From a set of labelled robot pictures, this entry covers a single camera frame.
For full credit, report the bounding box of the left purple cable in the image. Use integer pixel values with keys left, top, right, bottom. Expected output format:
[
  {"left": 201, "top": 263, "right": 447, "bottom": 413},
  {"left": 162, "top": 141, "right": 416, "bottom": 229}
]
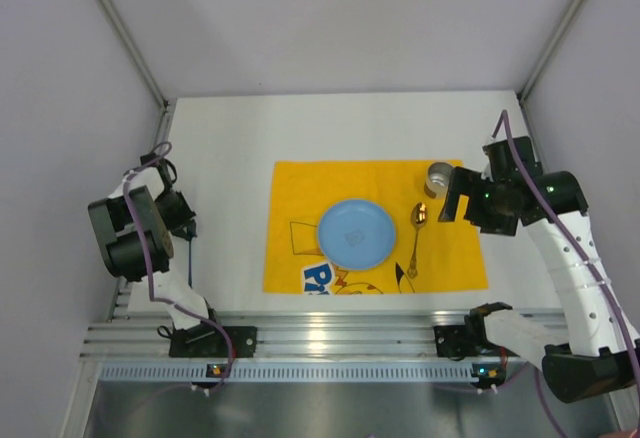
[{"left": 122, "top": 141, "right": 236, "bottom": 399}]

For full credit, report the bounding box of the metal cup brown base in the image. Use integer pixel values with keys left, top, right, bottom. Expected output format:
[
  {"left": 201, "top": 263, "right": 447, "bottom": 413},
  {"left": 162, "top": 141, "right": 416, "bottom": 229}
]
[{"left": 424, "top": 161, "right": 454, "bottom": 199}]

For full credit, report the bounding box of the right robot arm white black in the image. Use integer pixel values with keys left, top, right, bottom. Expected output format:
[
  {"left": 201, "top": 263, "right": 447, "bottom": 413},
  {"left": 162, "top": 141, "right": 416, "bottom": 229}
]
[{"left": 438, "top": 137, "right": 639, "bottom": 403}]

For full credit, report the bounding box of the yellow Pikachu cloth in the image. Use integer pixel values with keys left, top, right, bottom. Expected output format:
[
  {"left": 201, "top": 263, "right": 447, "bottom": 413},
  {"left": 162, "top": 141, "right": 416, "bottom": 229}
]
[{"left": 263, "top": 160, "right": 488, "bottom": 295}]

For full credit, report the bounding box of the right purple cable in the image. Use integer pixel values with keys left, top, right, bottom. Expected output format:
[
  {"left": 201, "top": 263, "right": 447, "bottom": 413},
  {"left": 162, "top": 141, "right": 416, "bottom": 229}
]
[{"left": 492, "top": 109, "right": 640, "bottom": 438}]

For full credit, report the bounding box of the aluminium mounting rail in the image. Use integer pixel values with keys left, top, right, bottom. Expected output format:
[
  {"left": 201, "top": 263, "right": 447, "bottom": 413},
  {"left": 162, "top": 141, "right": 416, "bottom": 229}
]
[{"left": 82, "top": 277, "right": 624, "bottom": 359}]

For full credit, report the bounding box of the blue fork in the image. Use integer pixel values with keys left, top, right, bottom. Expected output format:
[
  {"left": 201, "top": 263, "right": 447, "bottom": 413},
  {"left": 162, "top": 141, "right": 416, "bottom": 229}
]
[{"left": 187, "top": 232, "right": 198, "bottom": 288}]

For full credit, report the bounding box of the slotted cable duct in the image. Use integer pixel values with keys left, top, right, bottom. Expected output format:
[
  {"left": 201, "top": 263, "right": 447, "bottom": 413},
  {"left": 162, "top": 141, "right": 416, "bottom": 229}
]
[{"left": 100, "top": 362, "right": 504, "bottom": 383}]

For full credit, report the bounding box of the left frame post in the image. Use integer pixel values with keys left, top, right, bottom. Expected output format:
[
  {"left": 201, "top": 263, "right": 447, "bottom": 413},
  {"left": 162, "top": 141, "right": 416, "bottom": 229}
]
[{"left": 69, "top": 0, "right": 169, "bottom": 109}]

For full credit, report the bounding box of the frame post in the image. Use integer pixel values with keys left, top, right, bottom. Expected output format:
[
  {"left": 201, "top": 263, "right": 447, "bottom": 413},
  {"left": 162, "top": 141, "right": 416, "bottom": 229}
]
[
  {"left": 69, "top": 0, "right": 169, "bottom": 109},
  {"left": 517, "top": 0, "right": 614, "bottom": 99}
]

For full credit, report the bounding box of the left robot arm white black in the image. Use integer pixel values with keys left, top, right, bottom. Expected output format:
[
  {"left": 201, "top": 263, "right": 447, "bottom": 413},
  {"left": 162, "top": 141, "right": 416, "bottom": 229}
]
[{"left": 88, "top": 151, "right": 233, "bottom": 358}]

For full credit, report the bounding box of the gold spoon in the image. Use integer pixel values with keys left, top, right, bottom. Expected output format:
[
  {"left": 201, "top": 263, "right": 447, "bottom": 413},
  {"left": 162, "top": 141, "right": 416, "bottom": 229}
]
[{"left": 407, "top": 202, "right": 428, "bottom": 279}]

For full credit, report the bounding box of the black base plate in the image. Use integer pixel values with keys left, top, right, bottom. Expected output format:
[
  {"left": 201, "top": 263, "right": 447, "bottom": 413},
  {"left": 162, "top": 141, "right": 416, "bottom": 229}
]
[
  {"left": 167, "top": 324, "right": 257, "bottom": 358},
  {"left": 433, "top": 325, "right": 479, "bottom": 361}
]

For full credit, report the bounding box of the light blue plate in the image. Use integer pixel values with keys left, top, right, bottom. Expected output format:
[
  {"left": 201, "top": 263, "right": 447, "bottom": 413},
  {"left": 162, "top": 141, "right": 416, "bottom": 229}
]
[{"left": 316, "top": 199, "right": 396, "bottom": 271}]

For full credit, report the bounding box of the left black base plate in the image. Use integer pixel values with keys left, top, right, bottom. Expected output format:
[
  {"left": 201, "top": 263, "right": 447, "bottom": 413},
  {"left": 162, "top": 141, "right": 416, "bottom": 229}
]
[{"left": 167, "top": 324, "right": 257, "bottom": 358}]

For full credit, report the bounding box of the purple cable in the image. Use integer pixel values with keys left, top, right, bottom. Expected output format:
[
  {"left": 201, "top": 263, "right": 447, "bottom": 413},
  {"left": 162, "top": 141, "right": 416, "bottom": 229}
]
[
  {"left": 122, "top": 141, "right": 236, "bottom": 399},
  {"left": 492, "top": 109, "right": 640, "bottom": 438}
]

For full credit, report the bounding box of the right frame post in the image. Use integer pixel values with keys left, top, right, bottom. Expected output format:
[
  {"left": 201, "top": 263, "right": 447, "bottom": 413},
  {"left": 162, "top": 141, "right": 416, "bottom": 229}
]
[{"left": 517, "top": 0, "right": 614, "bottom": 99}]

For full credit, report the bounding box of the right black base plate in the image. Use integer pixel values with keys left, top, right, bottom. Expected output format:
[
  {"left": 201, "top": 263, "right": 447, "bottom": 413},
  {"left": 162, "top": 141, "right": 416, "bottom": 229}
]
[{"left": 433, "top": 325, "right": 479, "bottom": 361}]

